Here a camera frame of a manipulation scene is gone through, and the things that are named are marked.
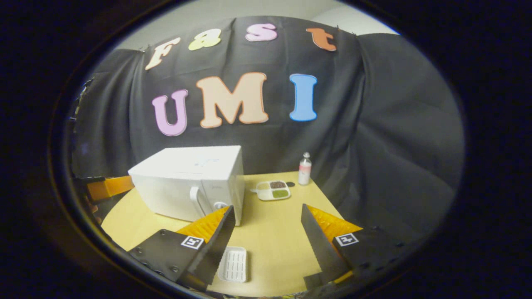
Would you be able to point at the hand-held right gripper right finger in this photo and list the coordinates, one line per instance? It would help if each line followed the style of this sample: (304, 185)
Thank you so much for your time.
(322, 249)

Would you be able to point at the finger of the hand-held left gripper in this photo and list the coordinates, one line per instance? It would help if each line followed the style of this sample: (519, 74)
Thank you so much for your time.
(110, 187)

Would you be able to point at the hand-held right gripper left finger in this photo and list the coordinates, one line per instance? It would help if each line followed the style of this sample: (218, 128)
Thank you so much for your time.
(212, 253)

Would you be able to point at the white microwave oven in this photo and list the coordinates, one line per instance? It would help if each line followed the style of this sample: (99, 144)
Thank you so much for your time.
(178, 187)

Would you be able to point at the white plastic tray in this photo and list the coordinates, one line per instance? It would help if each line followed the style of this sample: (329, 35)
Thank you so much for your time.
(232, 265)

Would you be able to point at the white divided dish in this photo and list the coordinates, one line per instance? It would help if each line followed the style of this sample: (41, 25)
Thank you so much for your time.
(272, 192)

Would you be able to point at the clear bottle pink label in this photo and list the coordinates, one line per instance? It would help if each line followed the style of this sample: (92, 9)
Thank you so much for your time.
(304, 172)

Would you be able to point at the black backdrop cloth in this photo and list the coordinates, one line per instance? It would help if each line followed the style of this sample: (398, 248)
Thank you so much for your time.
(374, 145)

